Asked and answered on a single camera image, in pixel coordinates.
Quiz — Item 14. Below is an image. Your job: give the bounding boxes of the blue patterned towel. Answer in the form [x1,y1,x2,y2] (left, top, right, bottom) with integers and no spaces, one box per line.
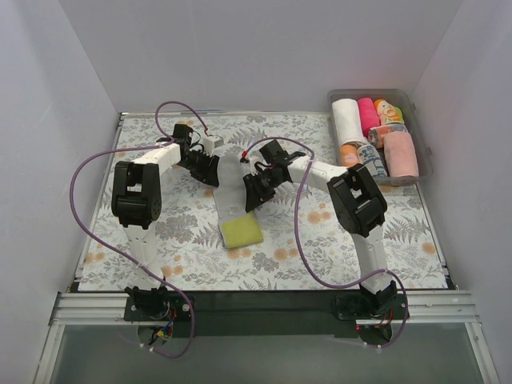
[357,144,388,178]

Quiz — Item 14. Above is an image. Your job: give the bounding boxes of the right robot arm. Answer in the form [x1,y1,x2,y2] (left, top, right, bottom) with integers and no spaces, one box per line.
[240,137,402,318]

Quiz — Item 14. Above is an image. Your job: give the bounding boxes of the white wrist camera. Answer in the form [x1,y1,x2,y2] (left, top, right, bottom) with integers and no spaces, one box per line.
[239,151,260,175]
[202,136,224,156]

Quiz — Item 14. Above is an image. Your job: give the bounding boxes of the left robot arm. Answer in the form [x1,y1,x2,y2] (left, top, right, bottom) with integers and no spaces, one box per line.
[111,124,223,320]

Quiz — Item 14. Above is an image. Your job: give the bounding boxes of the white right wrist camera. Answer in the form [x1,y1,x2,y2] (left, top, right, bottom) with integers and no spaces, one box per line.
[239,151,260,175]

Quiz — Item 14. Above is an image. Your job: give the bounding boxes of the yellow and grey cloths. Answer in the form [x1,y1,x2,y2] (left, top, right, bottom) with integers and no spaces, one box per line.
[214,154,263,250]

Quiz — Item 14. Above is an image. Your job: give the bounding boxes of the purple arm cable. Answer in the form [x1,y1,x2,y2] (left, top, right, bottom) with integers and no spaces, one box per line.
[239,137,411,350]
[68,100,198,358]

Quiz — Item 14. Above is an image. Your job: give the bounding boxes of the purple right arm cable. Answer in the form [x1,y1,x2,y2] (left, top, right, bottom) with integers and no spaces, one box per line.
[239,137,411,350]

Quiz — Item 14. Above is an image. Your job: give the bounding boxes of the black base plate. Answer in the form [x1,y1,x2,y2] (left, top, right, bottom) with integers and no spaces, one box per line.
[136,290,393,338]

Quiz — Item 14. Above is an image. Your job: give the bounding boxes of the light pink rolled towel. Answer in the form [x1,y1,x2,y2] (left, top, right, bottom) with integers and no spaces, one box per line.
[383,131,419,178]

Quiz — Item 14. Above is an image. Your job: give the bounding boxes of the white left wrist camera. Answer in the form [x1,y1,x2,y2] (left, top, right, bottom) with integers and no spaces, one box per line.
[202,136,224,156]

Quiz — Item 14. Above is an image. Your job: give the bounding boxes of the small patterned rolled towel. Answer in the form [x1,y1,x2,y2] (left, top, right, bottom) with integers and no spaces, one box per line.
[367,124,408,149]

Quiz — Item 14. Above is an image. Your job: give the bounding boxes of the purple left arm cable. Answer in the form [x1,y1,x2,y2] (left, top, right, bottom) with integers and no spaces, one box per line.
[68,100,198,358]

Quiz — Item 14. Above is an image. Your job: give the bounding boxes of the clear plastic bin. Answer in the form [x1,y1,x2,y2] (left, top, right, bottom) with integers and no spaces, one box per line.
[327,89,433,186]

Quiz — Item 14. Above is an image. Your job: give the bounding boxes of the aluminium frame rail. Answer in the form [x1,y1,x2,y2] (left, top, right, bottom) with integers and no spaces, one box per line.
[50,290,479,325]

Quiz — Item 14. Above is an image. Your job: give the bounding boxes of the orange cartoon rolled towel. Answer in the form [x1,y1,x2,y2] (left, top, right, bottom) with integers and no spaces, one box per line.
[374,99,405,126]

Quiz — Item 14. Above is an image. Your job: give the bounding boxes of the floral table mat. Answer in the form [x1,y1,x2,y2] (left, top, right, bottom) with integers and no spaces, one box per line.
[78,114,449,292]

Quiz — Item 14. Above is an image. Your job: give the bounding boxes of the white rolled towel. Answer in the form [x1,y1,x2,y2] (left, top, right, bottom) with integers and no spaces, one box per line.
[331,98,366,146]

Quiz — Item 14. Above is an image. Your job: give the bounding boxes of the hot pink rolled towel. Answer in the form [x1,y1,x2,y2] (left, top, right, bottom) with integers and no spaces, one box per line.
[357,98,380,137]

